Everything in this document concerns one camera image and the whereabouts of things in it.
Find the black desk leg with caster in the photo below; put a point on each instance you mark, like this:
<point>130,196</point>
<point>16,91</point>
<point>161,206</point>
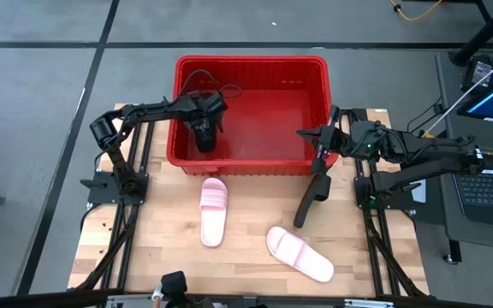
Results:
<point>454,252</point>

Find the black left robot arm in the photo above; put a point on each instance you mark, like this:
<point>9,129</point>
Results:
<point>152,111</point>

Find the black handheld object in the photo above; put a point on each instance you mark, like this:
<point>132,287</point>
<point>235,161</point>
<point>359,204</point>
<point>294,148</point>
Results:
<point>174,284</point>

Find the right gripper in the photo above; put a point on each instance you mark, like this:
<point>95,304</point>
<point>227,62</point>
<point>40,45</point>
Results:
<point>336,141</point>

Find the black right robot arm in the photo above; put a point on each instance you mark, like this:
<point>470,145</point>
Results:
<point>426,162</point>

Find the black stand leg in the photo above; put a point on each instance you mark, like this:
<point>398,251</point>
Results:
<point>482,36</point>

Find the white card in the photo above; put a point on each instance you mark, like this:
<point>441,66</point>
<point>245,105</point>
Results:
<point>419,192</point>

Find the black slide sandal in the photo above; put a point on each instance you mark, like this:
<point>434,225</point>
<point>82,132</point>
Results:
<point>310,201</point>
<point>206,141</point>

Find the silver metal bracket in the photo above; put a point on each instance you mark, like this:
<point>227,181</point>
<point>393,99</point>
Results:
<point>368,303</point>
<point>131,301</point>

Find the black crossbar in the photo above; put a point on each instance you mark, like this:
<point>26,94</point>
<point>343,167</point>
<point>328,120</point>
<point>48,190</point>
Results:
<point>37,300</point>

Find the white rod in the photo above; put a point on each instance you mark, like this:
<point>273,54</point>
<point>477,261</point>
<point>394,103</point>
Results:
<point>469,92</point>

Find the yellow clip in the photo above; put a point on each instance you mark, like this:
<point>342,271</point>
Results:
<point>429,136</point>

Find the pink slide sandal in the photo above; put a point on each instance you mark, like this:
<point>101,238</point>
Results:
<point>213,214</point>
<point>298,254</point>

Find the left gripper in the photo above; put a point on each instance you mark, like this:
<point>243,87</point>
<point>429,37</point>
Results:
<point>203,107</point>

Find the red plastic bin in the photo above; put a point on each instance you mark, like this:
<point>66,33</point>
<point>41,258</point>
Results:
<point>268,124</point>

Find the black box with label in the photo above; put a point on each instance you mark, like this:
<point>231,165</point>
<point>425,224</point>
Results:
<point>477,72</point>

